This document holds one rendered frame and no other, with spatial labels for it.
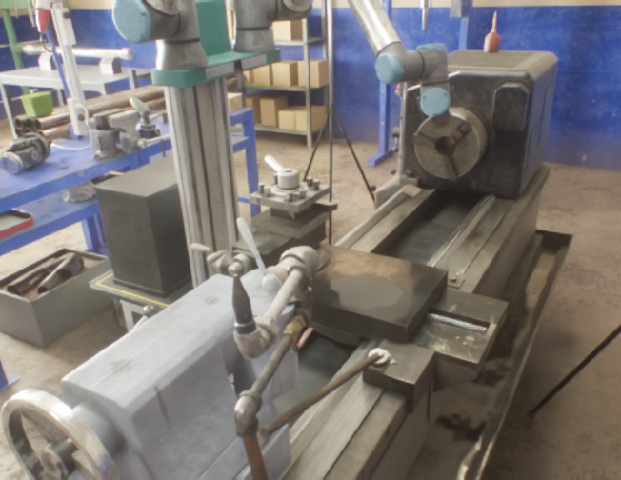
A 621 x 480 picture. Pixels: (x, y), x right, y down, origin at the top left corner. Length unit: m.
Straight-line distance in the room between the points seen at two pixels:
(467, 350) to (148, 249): 1.72
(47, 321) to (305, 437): 2.21
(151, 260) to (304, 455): 1.72
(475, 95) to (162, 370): 1.76
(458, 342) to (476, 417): 0.55
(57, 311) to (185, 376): 2.36
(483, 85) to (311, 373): 1.32
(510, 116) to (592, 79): 3.37
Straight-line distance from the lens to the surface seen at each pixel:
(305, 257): 1.27
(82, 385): 0.92
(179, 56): 2.21
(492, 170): 2.41
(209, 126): 2.69
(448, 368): 1.42
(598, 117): 5.69
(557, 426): 2.62
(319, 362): 1.62
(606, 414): 2.74
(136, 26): 2.06
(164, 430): 0.93
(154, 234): 2.67
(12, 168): 3.14
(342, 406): 1.30
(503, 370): 2.16
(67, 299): 3.28
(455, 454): 1.83
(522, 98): 2.27
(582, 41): 5.60
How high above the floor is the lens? 1.70
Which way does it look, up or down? 27 degrees down
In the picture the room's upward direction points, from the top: 2 degrees counter-clockwise
